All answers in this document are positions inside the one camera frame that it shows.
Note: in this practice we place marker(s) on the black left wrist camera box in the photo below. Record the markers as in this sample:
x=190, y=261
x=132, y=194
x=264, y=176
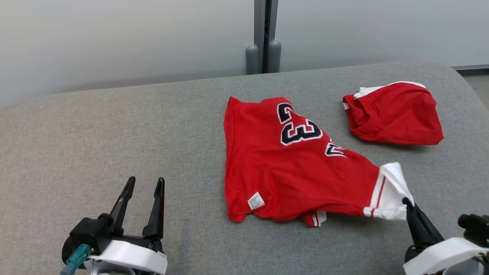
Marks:
x=89, y=233

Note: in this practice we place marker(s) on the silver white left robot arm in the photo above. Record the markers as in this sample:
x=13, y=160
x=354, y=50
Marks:
x=67, y=248

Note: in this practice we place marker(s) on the red shorts white side stripe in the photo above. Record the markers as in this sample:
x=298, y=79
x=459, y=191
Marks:
x=397, y=114

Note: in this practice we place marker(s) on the red basketball jersey white sleeves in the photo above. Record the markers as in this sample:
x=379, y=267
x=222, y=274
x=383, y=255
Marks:
x=267, y=172

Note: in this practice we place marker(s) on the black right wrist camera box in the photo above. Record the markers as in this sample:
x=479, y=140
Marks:
x=475, y=229

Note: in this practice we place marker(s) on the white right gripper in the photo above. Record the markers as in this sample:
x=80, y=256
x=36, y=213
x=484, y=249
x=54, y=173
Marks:
x=439, y=256

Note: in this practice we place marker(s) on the grey partition post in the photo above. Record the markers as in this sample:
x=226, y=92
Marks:
x=263, y=38

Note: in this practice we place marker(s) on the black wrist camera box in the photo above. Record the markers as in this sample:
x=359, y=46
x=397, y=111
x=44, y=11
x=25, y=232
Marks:
x=89, y=233
x=475, y=229

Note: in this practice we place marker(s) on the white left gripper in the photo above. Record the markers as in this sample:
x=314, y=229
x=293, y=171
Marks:
x=130, y=254

